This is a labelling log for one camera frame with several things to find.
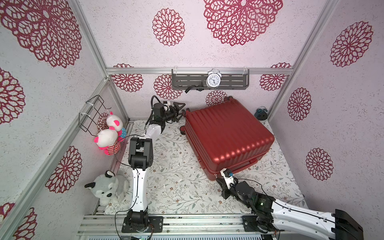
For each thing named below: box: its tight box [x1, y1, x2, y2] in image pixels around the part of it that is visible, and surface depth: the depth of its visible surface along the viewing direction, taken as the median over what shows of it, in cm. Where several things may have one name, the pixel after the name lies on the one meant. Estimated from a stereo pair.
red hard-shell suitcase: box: [180, 96, 275, 181], surface depth 83 cm
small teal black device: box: [254, 106, 268, 121], surface depth 120 cm
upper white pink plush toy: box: [106, 111, 127, 141], surface depth 94 cm
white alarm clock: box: [206, 68, 222, 88], surface depth 92 cm
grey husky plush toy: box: [84, 170, 130, 207], surface depth 70 cm
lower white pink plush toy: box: [93, 129, 121, 156], surface depth 87 cm
